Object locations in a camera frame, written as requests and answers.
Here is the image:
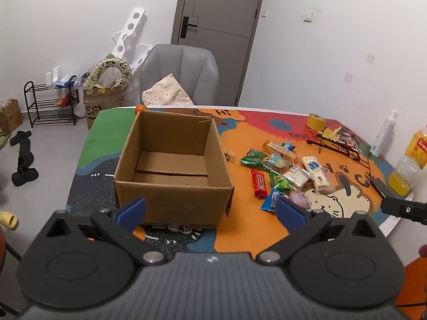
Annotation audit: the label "black wire rack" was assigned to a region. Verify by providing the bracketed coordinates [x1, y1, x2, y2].
[306, 127, 372, 171]

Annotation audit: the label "black door handle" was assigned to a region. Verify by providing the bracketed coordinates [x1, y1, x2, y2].
[181, 16, 197, 39]

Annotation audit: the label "blue and white bag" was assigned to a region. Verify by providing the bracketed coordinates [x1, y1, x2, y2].
[56, 74, 80, 89]

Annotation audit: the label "black shoe rack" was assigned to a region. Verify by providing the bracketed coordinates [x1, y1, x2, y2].
[24, 81, 80, 128]

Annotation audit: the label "small packets in rack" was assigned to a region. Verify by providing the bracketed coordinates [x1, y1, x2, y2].
[340, 130, 359, 147]

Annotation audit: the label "pale blue cracker packet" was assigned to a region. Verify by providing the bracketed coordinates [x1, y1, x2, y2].
[262, 153, 291, 174]

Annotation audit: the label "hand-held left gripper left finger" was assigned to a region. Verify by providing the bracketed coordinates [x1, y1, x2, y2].
[33, 198, 166, 269]

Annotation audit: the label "purple snack packet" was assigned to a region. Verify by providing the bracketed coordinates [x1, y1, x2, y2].
[288, 190, 312, 210]

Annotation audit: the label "yellow juice bottle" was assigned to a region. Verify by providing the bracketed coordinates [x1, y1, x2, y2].
[388, 129, 427, 197]

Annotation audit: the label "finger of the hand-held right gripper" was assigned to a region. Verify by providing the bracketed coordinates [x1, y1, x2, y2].
[380, 196, 427, 226]

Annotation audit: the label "colourful cartoon table mat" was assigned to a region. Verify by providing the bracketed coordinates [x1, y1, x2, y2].
[67, 106, 414, 254]

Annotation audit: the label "small cardboard box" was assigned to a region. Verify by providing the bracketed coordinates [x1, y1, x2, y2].
[0, 98, 23, 132]

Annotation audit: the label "silver snack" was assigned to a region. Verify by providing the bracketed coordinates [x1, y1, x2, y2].
[283, 164, 311, 191]

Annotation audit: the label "white perforated board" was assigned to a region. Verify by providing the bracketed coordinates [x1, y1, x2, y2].
[112, 7, 152, 72]

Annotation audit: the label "dotted cream pillow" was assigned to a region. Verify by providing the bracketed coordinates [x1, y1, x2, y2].
[142, 73, 195, 107]

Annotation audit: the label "white spray bottle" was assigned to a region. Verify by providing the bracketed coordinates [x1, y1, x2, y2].
[371, 110, 398, 157]

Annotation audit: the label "white plastic holder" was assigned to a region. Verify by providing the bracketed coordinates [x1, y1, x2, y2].
[45, 67, 63, 89]

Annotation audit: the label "red snack packet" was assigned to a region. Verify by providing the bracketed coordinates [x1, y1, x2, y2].
[250, 169, 269, 199]

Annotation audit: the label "grey interior door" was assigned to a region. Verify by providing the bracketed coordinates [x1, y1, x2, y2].
[171, 0, 268, 106]

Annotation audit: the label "orange-ended cracker packet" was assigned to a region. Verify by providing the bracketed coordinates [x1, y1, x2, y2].
[262, 141, 296, 161]

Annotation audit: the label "white packet with blue label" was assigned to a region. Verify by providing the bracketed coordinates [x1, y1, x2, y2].
[302, 156, 337, 194]

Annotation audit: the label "yellow slipper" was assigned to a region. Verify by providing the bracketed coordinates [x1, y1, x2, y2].
[0, 211, 19, 230]

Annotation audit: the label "dark green snack packet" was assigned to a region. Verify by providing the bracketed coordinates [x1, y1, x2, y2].
[240, 148, 267, 167]

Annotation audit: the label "grey chair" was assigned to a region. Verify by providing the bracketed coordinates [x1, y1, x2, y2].
[140, 44, 220, 107]

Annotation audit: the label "bright green snack packet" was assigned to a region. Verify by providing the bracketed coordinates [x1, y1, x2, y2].
[270, 173, 291, 192]

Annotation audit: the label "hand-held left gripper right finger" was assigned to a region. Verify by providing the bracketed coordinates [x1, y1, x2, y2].
[256, 194, 390, 268]

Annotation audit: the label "black shoe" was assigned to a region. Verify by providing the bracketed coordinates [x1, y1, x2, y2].
[17, 140, 34, 171]
[11, 168, 39, 187]
[10, 130, 33, 146]

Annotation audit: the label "yellow tape roll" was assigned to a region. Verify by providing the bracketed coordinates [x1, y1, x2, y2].
[307, 113, 326, 132]

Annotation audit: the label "brown shipping box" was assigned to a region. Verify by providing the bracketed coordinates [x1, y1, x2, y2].
[83, 87, 125, 130]

